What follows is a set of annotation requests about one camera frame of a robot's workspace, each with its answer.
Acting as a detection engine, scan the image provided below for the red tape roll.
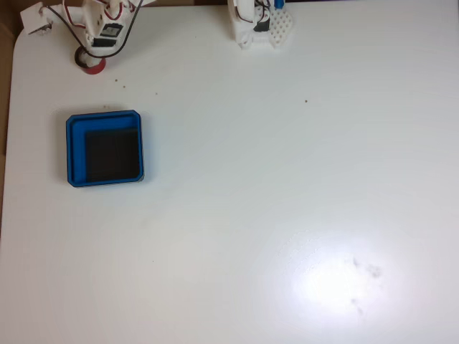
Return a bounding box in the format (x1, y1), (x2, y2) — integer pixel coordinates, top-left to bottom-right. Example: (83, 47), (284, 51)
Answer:
(74, 46), (108, 76)

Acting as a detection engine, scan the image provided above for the blue square box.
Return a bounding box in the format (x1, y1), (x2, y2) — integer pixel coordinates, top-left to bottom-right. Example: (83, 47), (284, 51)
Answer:
(65, 109), (146, 188)

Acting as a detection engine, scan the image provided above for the red and white servo wire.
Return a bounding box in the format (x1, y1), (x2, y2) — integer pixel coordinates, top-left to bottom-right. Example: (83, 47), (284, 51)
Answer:
(62, 0), (89, 29)

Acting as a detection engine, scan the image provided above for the silver square camera box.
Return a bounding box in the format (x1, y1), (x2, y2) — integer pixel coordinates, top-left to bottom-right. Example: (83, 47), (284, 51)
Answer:
(19, 2), (55, 36)

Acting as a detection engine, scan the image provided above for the white perforated base plate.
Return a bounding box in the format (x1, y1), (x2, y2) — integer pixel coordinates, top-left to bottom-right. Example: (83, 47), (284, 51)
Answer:
(268, 6), (295, 50)

